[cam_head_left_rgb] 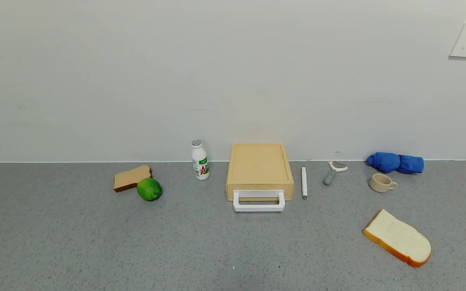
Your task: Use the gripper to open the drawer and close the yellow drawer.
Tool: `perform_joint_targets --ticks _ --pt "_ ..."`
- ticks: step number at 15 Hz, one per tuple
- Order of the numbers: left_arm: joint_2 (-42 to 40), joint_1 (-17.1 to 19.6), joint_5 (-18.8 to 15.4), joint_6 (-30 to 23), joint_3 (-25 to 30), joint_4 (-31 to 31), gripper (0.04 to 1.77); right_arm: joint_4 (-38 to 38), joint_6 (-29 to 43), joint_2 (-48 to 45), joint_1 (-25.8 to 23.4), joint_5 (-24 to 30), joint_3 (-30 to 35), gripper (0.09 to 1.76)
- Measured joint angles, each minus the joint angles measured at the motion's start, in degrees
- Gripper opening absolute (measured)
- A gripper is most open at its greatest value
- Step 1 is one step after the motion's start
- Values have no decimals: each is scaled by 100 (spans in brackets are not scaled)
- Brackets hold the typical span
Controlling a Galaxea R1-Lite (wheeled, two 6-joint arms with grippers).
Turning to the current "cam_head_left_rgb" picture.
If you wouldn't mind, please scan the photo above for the yellow drawer with white handle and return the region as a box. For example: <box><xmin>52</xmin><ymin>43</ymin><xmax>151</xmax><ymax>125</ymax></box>
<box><xmin>227</xmin><ymin>184</ymin><xmax>294</xmax><ymax>212</ymax></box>

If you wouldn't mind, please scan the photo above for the yellow drawer cabinet housing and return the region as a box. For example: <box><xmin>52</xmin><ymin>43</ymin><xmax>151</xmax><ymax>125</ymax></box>
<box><xmin>226</xmin><ymin>144</ymin><xmax>295</xmax><ymax>201</ymax></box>

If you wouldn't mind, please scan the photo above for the white milk bottle green label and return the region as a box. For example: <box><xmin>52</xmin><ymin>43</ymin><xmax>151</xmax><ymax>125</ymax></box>
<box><xmin>191</xmin><ymin>140</ymin><xmax>210</xmax><ymax>181</ymax></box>

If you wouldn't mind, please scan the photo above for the green lime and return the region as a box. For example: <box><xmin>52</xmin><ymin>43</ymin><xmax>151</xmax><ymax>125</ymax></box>
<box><xmin>137</xmin><ymin>178</ymin><xmax>163</xmax><ymax>202</ymax></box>

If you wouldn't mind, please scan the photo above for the brown toast slice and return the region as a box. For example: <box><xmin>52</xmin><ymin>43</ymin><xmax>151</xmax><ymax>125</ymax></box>
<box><xmin>114</xmin><ymin>165</ymin><xmax>153</xmax><ymax>193</ymax></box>

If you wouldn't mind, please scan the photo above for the beige cup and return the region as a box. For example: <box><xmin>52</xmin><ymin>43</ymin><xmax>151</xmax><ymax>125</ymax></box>
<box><xmin>369</xmin><ymin>173</ymin><xmax>398</xmax><ymax>193</ymax></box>

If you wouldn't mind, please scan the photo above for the blue rolled cloth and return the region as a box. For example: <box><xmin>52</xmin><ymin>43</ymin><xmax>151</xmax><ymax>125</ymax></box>
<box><xmin>366</xmin><ymin>152</ymin><xmax>425</xmax><ymax>175</ymax></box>

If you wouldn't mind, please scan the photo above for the white bread slice orange crust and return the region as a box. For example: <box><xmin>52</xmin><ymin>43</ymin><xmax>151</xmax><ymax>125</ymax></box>
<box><xmin>363</xmin><ymin>209</ymin><xmax>432</xmax><ymax>268</ymax></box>

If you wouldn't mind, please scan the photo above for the grey handled white peeler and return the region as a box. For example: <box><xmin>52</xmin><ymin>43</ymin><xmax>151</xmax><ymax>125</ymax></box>
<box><xmin>323</xmin><ymin>161</ymin><xmax>348</xmax><ymax>186</ymax></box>

